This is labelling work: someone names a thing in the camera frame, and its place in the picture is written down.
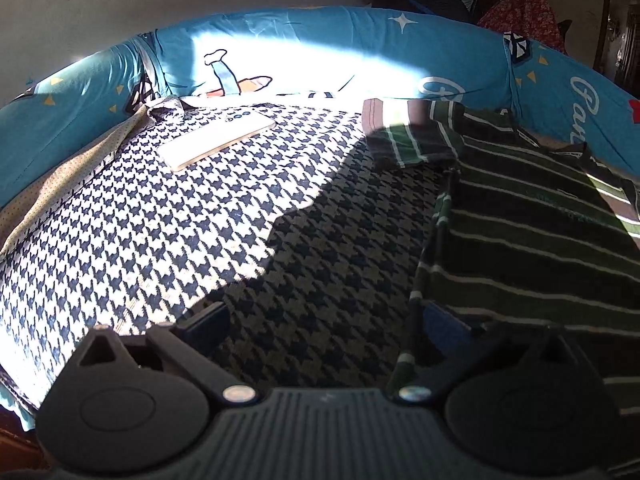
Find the red floral cloth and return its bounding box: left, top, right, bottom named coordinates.
left=476, top=0, right=570, bottom=57

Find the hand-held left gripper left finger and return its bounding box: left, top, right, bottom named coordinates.
left=79, top=302, right=259, bottom=407

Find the houndstooth blanket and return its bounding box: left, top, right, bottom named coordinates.
left=0, top=95, right=451, bottom=411

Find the dark wooden door frame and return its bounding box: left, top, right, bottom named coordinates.
left=591, top=0, right=640, bottom=98

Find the green striped shirt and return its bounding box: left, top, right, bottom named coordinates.
left=361, top=96, right=640, bottom=478

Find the white smartphone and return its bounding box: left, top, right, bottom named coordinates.
left=162, top=111, right=277, bottom=172

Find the blue cartoon print pillow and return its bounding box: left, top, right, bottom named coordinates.
left=0, top=6, right=640, bottom=211

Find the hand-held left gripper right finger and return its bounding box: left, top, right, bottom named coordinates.
left=396, top=304, right=577, bottom=407

